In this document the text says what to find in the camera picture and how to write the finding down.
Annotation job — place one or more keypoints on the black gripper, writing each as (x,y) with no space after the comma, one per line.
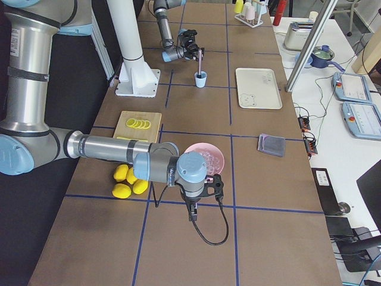
(189,200)
(193,47)

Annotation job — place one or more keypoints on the steel muddler black tip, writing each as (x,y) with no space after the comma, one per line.
(200,64)

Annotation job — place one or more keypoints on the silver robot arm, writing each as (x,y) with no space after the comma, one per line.
(171,50)
(75,94)

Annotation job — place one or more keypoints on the light blue plastic cup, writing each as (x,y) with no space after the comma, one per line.
(200,79)

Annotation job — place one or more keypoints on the clear ice cubes pile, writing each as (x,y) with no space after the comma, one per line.
(214,164)

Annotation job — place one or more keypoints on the yellow cup on rack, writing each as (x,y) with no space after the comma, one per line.
(238,6)

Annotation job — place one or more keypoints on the white cup rack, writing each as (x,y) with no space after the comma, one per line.
(260,9)

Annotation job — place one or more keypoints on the pink cup on rack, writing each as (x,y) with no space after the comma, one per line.
(249,13)

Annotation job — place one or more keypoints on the pink bowl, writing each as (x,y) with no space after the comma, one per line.
(202,146)

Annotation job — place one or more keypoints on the cream bear tray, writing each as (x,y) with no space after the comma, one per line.
(257,89)

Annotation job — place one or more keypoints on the red bottle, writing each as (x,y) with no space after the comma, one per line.
(279,12)

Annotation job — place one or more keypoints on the yellow lemon slices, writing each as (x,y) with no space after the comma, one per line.
(138,123)

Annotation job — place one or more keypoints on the cream toaster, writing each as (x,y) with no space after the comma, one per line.
(297,35)

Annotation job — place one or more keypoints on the wooden cutting board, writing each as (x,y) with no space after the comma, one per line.
(150,134)

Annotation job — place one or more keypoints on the grey purple folded cloth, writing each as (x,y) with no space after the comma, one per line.
(273,145)

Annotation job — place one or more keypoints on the yellow plastic knife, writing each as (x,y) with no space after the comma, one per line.
(124,138)

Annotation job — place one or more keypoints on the blue saucepan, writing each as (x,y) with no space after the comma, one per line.
(323,56)

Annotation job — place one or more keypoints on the orange black connector box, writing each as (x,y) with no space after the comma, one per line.
(304,123)
(310,145)

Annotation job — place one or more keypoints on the upper teach pendant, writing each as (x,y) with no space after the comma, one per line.
(351,87)

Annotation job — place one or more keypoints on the teach pendant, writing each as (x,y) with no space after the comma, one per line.
(362,119)
(351,87)

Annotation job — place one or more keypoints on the lower teach pendant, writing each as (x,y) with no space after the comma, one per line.
(362,119)

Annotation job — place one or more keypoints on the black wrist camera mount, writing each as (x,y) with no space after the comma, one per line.
(214,187)

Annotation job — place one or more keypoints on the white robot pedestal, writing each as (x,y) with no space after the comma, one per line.
(136,78)

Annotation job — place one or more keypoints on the aluminium frame post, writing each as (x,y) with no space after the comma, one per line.
(310,43)

